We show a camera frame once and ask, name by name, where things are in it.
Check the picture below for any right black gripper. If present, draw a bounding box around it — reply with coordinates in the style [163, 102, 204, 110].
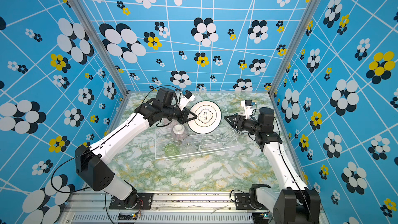
[225, 116, 262, 136]

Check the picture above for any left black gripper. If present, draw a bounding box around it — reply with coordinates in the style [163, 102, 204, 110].
[163, 106, 199, 124]

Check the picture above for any white wire dish rack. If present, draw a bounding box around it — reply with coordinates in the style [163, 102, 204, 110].
[155, 120, 238, 159]

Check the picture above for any clear glass cup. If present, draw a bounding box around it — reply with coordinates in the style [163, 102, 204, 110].
[181, 138, 196, 154]

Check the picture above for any green glass cup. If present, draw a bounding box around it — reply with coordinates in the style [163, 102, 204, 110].
[164, 143, 180, 157]

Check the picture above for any dark rimmed white plate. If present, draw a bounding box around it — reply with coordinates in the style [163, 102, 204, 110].
[234, 129, 255, 136]

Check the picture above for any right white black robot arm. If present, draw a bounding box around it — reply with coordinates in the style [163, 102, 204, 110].
[224, 107, 321, 224]

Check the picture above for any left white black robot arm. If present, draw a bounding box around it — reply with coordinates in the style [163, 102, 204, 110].
[75, 87, 197, 209]

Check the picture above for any right circuit board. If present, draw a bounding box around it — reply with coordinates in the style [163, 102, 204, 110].
[252, 213, 270, 224]

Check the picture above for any circuit board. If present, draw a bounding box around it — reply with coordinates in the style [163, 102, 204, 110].
[252, 213, 270, 224]
[118, 213, 142, 221]

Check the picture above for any left circuit board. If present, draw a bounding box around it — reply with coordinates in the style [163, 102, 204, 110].
[118, 213, 142, 221]

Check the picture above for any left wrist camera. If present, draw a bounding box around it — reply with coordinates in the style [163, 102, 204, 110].
[178, 90, 195, 111]

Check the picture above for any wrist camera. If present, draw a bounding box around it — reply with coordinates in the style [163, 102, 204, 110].
[241, 100, 253, 119]
[178, 90, 195, 111]

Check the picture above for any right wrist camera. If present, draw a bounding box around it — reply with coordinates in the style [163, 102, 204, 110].
[241, 100, 253, 119]

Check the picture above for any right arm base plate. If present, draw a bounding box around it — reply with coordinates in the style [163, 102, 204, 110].
[233, 191, 277, 212]

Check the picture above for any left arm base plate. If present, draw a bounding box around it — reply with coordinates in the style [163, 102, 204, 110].
[109, 192, 154, 210]

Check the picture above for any aluminium front rail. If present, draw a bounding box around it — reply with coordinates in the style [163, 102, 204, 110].
[59, 190, 275, 224]

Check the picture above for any right aluminium frame post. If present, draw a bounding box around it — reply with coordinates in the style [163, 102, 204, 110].
[269, 0, 321, 96]

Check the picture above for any aluminium frame post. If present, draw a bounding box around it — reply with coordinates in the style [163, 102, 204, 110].
[269, 0, 321, 96]
[69, 0, 129, 97]

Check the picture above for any left aluminium frame post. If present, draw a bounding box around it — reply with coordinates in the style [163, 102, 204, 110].
[69, 0, 129, 97]

